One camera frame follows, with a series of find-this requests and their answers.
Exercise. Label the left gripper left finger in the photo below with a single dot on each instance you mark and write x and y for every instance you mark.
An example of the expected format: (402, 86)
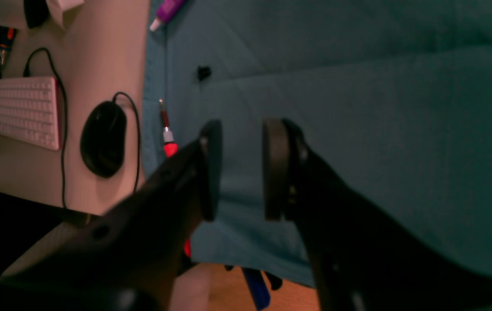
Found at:
(128, 259)

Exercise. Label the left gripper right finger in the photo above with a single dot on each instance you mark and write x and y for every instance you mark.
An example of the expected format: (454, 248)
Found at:
(361, 258)

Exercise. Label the orange screwdriver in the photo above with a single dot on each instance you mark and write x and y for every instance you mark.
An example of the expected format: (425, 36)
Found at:
(170, 147)

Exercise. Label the black computer mouse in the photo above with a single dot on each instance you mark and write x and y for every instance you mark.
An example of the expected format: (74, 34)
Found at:
(102, 142)

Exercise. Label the blue table cloth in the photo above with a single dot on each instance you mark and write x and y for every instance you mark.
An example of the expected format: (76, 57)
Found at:
(395, 95)

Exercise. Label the white keyboard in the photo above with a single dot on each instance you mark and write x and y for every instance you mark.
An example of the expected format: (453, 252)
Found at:
(29, 111)

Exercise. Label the small black clip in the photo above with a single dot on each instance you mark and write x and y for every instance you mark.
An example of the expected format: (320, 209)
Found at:
(203, 72)

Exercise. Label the pink tube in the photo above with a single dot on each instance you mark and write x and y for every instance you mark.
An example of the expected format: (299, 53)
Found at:
(165, 13)

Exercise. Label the blue clamp handle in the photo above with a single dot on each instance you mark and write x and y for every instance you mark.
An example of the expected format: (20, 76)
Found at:
(259, 283)

